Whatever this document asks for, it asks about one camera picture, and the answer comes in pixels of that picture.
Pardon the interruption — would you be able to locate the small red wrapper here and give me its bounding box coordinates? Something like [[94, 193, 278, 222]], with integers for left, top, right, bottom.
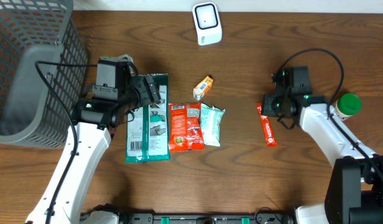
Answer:
[[256, 103, 277, 147]]

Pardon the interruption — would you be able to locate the green white snack bag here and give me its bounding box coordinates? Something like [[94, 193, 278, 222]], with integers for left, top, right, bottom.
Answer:
[[125, 73, 170, 164]]

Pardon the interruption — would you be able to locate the orange white small packet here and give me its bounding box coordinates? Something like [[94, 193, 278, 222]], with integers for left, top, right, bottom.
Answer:
[[193, 76, 214, 101]]

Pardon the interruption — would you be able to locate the red snack packet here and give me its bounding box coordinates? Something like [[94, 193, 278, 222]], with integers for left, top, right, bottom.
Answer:
[[168, 103, 205, 152]]

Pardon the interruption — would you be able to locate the green-lid white jar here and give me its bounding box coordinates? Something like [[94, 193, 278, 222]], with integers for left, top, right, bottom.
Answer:
[[333, 93, 362, 120]]

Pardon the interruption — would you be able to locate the teal white snack packet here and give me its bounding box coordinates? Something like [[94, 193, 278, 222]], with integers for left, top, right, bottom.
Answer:
[[200, 104, 226, 147]]

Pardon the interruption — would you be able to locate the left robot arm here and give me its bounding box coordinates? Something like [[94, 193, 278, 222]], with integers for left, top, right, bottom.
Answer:
[[26, 75, 161, 223]]

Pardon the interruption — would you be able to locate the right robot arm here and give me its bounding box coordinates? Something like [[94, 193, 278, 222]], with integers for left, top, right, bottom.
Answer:
[[262, 94, 383, 223]]

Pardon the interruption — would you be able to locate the white barcode scanner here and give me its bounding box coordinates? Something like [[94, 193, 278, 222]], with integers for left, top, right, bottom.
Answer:
[[192, 2, 223, 46]]

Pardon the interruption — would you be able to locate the grey plastic mesh basket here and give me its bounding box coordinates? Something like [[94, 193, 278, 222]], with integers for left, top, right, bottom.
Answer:
[[0, 0, 88, 148]]

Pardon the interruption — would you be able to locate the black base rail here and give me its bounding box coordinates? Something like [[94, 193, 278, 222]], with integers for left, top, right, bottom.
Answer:
[[79, 203, 298, 224]]

